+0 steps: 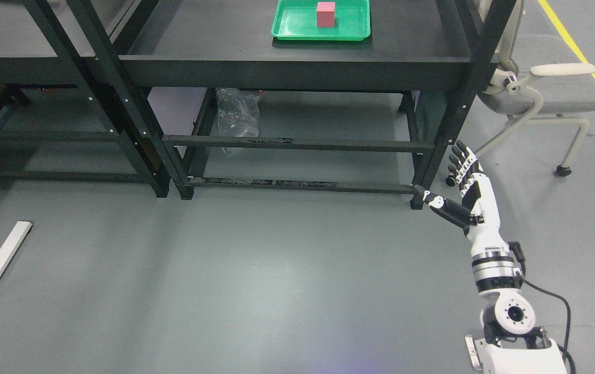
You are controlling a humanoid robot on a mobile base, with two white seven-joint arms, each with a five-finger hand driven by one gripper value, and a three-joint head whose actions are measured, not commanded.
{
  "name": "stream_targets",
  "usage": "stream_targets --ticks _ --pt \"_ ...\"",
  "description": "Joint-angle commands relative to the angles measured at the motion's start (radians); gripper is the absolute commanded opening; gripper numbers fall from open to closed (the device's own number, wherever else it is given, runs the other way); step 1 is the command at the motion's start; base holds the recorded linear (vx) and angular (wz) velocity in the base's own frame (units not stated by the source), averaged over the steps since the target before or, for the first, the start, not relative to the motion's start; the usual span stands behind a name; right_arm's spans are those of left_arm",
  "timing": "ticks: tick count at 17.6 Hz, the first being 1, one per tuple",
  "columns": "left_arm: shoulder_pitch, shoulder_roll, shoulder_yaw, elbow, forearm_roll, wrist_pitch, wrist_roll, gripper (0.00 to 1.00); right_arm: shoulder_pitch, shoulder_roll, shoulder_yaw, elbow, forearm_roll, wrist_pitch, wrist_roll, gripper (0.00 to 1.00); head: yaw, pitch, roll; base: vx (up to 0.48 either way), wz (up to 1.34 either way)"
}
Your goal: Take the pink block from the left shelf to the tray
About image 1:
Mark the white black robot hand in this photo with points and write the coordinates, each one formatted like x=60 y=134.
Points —
x=477 y=214

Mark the pink cube block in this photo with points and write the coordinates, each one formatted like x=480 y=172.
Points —
x=326 y=14

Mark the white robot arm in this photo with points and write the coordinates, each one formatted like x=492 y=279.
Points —
x=511 y=340

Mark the green plastic tray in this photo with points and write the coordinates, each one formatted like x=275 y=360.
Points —
x=296 y=21

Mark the black metal right shelf rack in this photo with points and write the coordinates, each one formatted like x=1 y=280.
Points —
x=169 y=58

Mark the black metal shelf rack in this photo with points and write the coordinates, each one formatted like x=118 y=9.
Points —
x=169 y=58
x=59 y=121

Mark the black metal left shelf rack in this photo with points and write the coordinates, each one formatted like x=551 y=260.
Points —
x=59 y=121

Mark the grey office chair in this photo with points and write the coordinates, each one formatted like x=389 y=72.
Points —
x=539 y=81

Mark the clear plastic bag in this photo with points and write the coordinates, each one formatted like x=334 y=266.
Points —
x=238 y=113

